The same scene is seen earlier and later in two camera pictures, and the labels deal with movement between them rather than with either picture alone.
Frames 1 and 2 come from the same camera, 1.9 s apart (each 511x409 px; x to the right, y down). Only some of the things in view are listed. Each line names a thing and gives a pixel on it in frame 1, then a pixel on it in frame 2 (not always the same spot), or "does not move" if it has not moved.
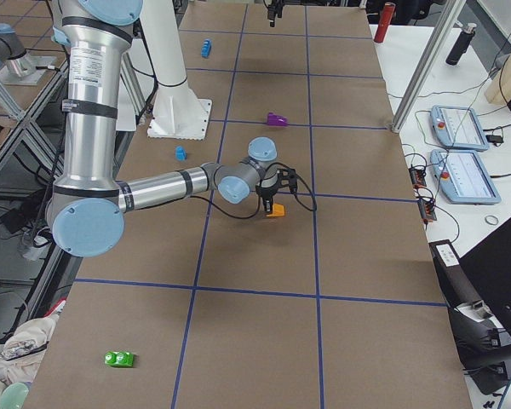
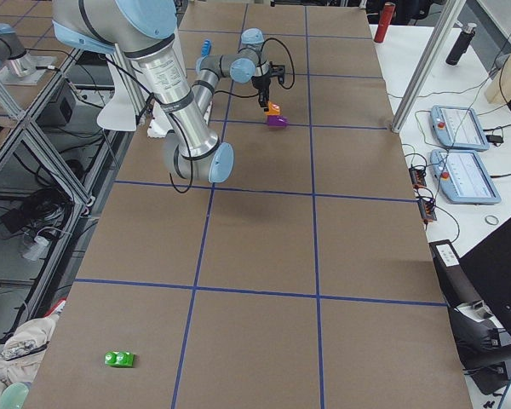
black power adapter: [495, 139] does not move
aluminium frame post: [451, 11] does not move
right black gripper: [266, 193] to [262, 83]
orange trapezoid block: [278, 210] to [273, 109]
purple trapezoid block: [277, 120] does not move
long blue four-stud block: [206, 48] does not move
